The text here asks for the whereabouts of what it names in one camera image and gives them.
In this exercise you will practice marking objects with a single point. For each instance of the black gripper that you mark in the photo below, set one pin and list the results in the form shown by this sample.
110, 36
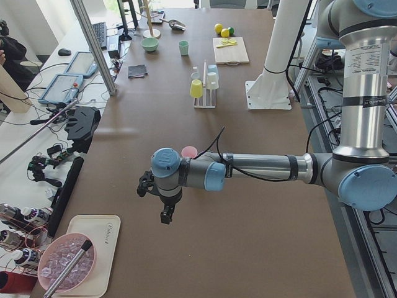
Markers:
169, 203

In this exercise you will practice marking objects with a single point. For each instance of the pink plastic cup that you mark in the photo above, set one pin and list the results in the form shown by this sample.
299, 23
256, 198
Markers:
189, 152

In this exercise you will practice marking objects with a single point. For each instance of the green plastic cup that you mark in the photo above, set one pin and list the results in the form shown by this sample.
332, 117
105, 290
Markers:
183, 48

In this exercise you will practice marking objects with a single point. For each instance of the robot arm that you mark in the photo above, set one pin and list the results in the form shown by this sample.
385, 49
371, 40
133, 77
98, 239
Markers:
356, 171

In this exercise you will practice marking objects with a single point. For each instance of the yellow plastic cup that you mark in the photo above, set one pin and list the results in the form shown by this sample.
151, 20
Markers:
196, 88

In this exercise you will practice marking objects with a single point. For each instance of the grey plastic cup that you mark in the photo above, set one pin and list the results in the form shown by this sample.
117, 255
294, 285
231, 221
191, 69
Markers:
195, 75

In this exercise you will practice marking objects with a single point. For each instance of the cream plastic cup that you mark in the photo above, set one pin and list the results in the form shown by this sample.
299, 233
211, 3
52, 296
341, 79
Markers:
212, 81

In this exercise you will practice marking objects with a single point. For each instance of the light blue plastic cup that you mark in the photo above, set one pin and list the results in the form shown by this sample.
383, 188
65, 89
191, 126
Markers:
212, 69

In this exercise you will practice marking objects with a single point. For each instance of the cream plastic tray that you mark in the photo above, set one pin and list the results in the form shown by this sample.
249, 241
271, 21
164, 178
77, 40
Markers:
103, 231

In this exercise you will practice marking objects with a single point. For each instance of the pink bowl of ice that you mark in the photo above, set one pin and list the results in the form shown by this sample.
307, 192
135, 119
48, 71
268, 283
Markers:
58, 255

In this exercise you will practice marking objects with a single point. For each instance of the grey folded cloth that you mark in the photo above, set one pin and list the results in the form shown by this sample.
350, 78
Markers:
137, 71

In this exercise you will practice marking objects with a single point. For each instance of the green bowl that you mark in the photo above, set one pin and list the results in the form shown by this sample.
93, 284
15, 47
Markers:
150, 44

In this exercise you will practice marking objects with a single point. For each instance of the blue teach pendant tablet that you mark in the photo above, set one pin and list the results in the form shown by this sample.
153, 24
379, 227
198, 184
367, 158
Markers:
83, 63

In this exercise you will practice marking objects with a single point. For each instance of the wooden cutting board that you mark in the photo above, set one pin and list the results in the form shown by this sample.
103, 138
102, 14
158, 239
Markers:
230, 55

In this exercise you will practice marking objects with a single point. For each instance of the yellow plastic knife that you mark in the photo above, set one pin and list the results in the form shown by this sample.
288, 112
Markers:
226, 45

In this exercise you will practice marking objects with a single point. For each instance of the wooden mug tree stand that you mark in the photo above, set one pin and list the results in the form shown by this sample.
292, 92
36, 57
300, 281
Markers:
151, 31

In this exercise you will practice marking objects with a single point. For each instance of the metal scoop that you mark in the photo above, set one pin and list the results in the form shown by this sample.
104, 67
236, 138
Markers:
175, 24

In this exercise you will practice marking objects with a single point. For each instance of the yellow lemon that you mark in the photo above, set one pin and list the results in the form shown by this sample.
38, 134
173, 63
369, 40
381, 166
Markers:
218, 27
225, 33

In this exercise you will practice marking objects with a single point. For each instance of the black computer mouse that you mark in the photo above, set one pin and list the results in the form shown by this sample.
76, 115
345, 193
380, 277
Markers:
64, 52

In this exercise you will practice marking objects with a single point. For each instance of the black keyboard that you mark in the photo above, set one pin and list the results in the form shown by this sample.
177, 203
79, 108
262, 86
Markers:
100, 31

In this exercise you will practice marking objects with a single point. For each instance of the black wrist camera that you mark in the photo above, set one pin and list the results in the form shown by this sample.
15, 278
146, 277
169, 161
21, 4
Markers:
147, 184

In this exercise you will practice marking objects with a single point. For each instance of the metal ice scoop handle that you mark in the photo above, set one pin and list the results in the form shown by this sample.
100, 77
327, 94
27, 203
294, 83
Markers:
69, 267

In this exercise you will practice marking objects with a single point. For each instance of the white wire cup holder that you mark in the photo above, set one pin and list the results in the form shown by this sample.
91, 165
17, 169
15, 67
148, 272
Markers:
208, 100

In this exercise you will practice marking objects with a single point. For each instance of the black plastic bracket part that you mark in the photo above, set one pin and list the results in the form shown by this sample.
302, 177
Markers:
81, 125

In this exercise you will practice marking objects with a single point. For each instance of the aluminium frame post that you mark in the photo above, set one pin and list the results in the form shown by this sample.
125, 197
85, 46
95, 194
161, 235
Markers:
88, 32

